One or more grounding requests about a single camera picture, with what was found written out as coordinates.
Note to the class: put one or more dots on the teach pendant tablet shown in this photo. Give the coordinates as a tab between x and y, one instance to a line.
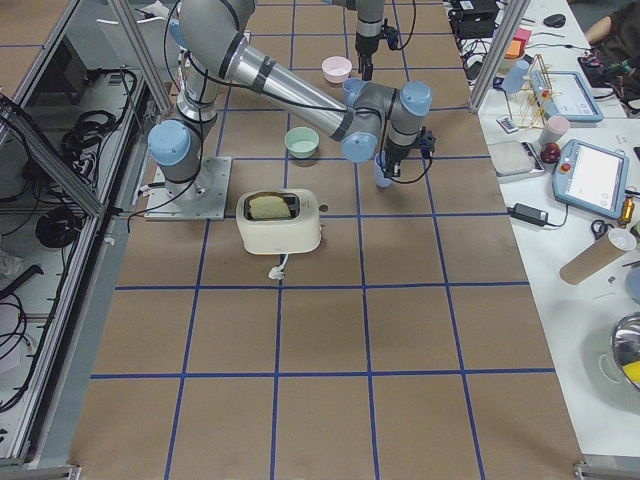
566	94
591	178

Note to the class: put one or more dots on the cream toaster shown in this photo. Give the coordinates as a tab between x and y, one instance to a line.
301	233

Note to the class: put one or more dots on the black power adapter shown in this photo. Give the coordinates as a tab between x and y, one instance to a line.
528	214

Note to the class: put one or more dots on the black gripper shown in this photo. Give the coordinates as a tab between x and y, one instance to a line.
396	153
366	48

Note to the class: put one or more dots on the pink bowl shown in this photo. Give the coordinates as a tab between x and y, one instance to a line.
336	69

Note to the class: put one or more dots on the mint green bowl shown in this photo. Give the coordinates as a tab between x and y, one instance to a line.
301	142

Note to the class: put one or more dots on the steel mixing bowl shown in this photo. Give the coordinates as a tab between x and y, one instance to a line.
620	364

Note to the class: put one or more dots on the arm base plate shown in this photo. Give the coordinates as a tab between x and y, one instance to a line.
205	199

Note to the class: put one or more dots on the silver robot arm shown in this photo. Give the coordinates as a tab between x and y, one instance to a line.
372	122
371	28

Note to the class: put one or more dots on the toast slice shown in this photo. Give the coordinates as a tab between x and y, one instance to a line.
268	207

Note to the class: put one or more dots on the cardboard tube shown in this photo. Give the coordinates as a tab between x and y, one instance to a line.
616	243

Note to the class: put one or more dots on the kitchen scale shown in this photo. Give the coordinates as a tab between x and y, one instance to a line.
515	160

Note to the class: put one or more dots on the blue cup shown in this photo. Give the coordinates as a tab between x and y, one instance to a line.
351	89
380	176

